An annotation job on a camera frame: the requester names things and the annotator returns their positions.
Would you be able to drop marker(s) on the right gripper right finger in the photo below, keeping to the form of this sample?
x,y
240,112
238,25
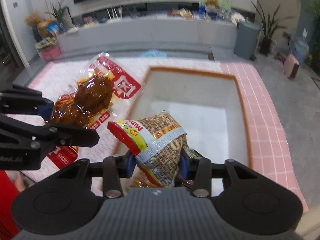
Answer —
x,y
196,174

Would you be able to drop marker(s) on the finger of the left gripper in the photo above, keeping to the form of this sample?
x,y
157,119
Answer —
x,y
45,111
62,135

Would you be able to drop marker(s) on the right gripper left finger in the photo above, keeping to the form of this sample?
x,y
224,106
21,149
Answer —
x,y
111,170

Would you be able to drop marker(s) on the yellow red peanut snack bag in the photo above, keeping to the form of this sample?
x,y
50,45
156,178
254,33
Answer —
x,y
156,143

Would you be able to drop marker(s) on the braised meat red packet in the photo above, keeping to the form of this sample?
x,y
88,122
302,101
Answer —
x,y
101,92

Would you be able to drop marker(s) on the orange cardboard box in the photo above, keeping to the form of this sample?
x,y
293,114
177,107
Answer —
x,y
208,106

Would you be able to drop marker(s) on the dried flower vase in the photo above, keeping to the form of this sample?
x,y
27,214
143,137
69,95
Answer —
x,y
40,24

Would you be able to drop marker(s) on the white wifi router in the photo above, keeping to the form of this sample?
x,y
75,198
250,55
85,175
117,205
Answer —
x,y
115,15

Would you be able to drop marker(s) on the long grey tv bench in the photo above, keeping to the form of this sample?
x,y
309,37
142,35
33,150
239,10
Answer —
x,y
150,29

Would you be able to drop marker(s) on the pink small heater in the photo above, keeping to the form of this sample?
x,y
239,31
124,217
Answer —
x,y
291,67

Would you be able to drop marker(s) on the grey trash bin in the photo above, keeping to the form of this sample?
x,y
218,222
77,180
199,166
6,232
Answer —
x,y
246,39

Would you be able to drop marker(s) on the large water bottle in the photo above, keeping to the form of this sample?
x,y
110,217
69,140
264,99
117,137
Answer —
x,y
300,48

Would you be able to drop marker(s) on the potted green plant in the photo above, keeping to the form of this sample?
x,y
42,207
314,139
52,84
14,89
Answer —
x,y
270,23

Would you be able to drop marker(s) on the teddy bear gift box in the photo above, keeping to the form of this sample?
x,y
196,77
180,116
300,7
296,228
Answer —
x,y
215,9

